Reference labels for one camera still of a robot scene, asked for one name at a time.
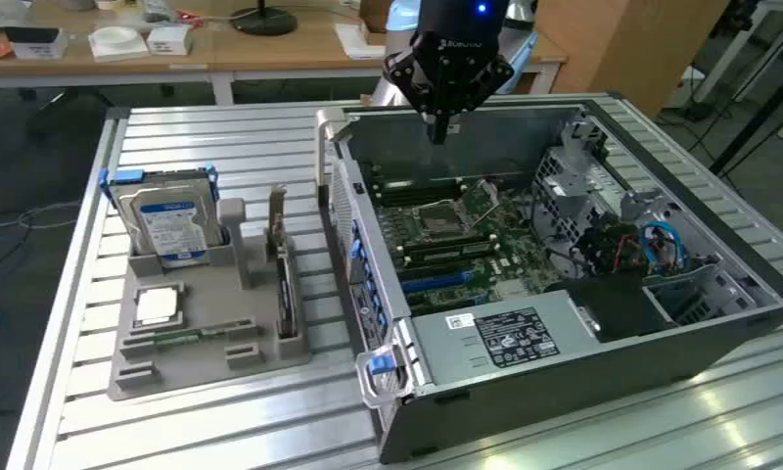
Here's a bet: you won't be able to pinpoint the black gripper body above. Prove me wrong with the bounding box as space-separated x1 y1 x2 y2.
411 0 510 118

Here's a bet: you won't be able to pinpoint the black graphics card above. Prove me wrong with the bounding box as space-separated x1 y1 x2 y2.
264 184 300 340

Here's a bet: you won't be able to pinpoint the white paper stack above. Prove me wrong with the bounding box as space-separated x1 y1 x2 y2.
334 23 387 61

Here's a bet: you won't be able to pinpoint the brown cardboard box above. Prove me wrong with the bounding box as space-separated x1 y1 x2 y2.
358 0 392 34

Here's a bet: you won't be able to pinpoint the wooden cabinet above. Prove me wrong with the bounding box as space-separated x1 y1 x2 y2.
534 0 732 118

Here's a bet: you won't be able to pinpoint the wooden desk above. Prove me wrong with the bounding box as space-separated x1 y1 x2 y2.
0 0 568 104

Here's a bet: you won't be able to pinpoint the black lamp base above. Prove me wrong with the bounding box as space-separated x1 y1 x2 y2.
228 0 298 36

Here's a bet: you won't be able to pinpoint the open socket cover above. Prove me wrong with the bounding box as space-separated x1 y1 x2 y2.
459 178 504 230

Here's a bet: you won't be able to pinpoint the silver metal drive cage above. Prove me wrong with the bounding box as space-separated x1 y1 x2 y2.
531 146 627 256

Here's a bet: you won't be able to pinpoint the CPU socket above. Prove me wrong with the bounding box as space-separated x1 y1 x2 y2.
411 203 468 236

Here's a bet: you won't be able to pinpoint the white box with label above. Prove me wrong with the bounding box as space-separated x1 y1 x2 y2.
146 24 194 56

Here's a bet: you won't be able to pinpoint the green motherboard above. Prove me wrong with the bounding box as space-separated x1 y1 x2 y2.
363 175 562 314

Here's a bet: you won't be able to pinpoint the black tripod stand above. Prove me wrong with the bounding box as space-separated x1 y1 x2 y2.
684 0 783 177

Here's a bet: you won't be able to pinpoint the blue expansion slot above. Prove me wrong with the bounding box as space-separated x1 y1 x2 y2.
398 271 475 295

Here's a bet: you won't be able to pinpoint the white square round-hollow box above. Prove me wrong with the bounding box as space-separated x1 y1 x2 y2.
88 26 150 64

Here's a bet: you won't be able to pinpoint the hard disk in blue caddy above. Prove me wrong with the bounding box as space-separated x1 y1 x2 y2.
96 165 227 269

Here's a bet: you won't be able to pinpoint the black office chair base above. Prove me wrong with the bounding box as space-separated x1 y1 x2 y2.
18 86 115 143

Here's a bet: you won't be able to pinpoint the grey parts rack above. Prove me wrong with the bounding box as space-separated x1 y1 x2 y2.
106 195 314 402

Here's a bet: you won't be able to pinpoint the white box black top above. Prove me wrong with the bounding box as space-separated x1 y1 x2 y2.
3 26 70 60

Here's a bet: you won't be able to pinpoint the grey power supply unit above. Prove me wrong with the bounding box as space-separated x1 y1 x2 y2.
407 291 606 388

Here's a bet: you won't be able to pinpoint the silver CPU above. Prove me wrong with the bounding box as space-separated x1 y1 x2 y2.
134 289 182 324

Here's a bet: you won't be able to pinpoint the green RAM stick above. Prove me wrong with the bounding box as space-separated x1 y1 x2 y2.
128 325 248 347

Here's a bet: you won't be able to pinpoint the black open PC case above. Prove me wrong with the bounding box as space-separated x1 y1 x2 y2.
312 97 783 464

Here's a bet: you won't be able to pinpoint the blue wire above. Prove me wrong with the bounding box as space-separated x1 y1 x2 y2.
642 220 686 275

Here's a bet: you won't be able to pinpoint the grey floor cable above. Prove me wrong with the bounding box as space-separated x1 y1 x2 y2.
0 199 83 230

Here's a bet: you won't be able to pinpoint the blue floor cable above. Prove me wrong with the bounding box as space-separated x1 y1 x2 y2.
0 214 33 417

